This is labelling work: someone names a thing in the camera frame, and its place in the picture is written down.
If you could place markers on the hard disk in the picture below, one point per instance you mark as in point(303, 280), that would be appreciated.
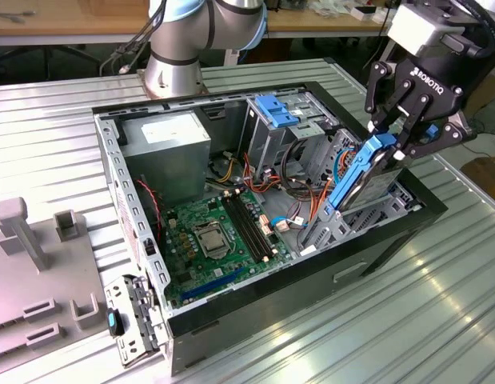
point(353, 176)

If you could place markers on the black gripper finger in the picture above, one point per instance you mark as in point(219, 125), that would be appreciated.
point(381, 88)
point(455, 132)

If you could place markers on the green motherboard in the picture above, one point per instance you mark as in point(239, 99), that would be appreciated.
point(183, 256)

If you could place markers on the large cardboard carton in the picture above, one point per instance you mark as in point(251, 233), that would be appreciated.
point(491, 92)

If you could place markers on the small black white box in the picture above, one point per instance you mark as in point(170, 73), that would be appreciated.
point(363, 12)

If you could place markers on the grey power supply unit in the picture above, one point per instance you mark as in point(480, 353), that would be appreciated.
point(167, 168)

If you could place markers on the silver disk bay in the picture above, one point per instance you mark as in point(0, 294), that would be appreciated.
point(331, 234)

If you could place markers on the silver CPU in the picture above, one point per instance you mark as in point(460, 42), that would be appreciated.
point(212, 242)

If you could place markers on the black open PC case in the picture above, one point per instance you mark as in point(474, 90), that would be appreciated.
point(271, 296)

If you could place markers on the grey parts rack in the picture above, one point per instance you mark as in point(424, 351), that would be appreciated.
point(31, 280)

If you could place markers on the brown cardboard box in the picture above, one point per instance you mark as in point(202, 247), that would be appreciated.
point(485, 176)

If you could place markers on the black RAM slot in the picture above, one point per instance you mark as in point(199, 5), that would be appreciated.
point(246, 228)
point(251, 228)
point(240, 228)
point(256, 228)

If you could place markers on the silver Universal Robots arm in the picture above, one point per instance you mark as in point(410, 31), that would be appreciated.
point(171, 76)

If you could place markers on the long wooden desk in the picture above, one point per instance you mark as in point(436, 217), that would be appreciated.
point(51, 24)

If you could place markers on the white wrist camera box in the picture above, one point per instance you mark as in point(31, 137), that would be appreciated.
point(415, 28)

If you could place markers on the silver card retainer bracket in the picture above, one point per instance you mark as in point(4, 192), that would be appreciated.
point(131, 348)

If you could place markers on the blue expansion slot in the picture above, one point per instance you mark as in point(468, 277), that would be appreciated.
point(211, 285)

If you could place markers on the blue plastic drive bracket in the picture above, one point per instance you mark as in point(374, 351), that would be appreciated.
point(277, 110)

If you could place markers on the silver optical drive cage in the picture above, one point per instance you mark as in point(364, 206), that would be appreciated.
point(267, 144)

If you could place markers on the black blue retainer latch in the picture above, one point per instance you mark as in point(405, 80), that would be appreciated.
point(112, 322)

